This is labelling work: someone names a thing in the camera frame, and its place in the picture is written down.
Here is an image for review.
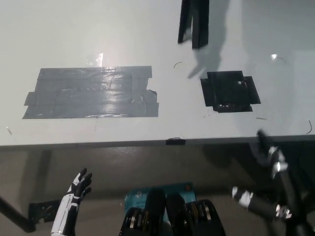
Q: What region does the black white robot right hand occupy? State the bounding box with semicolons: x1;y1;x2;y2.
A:
231;129;315;236

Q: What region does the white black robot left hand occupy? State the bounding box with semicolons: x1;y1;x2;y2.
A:
50;168;93;236

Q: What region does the black stapler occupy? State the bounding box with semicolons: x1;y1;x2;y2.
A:
177;0;210;50

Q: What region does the black floor tape patch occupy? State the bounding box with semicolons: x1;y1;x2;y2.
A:
28;200;63;222

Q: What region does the black table leg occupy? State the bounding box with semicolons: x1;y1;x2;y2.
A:
0;189;35;233

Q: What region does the black tape square patch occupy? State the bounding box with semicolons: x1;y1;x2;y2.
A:
199;70;261;114

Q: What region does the grey duct tape patch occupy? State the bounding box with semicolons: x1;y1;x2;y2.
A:
22;65;159;120

